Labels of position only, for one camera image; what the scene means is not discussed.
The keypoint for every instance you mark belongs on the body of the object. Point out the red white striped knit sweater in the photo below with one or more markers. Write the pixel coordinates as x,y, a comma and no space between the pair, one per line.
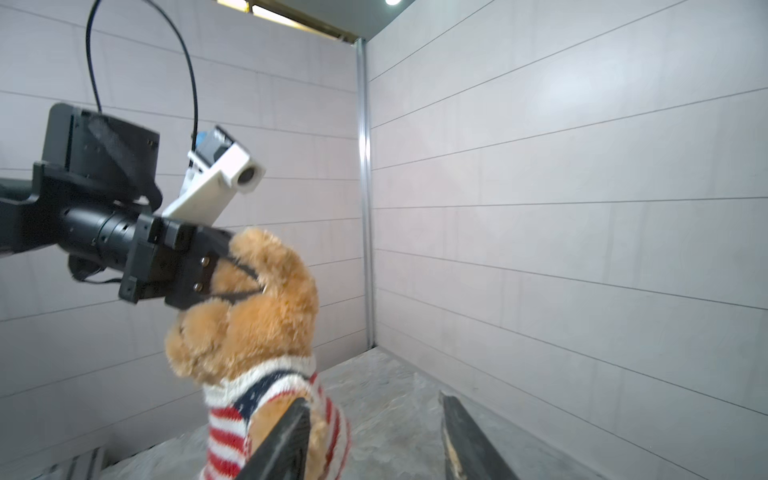
233,404

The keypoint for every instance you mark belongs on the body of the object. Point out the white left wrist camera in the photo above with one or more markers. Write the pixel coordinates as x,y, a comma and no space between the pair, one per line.
219,168

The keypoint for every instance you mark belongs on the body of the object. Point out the aluminium corner frame post left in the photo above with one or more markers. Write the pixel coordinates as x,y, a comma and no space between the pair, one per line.
365,178

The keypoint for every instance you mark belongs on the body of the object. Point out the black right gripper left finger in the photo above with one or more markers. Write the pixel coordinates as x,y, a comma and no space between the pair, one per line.
282,455

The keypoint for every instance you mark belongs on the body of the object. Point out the tan plush teddy bear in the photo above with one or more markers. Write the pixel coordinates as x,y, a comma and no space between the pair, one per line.
216,340

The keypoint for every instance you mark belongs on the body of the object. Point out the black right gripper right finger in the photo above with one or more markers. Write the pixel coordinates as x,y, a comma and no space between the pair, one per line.
469,454

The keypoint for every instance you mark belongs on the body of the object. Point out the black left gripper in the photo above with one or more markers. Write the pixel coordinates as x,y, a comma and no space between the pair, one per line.
175,261

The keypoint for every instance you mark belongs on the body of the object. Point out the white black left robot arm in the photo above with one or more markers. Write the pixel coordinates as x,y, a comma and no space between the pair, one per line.
94,195

